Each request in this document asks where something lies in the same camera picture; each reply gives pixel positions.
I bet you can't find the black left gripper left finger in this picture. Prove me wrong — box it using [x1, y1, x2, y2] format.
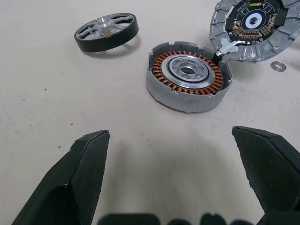
[11, 129, 110, 225]

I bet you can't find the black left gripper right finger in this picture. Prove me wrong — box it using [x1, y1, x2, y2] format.
[231, 126, 300, 225]

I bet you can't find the shiny silver round object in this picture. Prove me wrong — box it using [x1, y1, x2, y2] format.
[145, 41, 233, 114]

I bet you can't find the silver motor cover circuit board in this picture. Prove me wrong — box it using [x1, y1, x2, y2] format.
[208, 0, 300, 63]

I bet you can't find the black rotor ring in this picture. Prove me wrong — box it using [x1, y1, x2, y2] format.
[74, 13, 139, 53]

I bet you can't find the small metal bearing ring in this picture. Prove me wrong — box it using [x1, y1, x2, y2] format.
[270, 61, 287, 72]

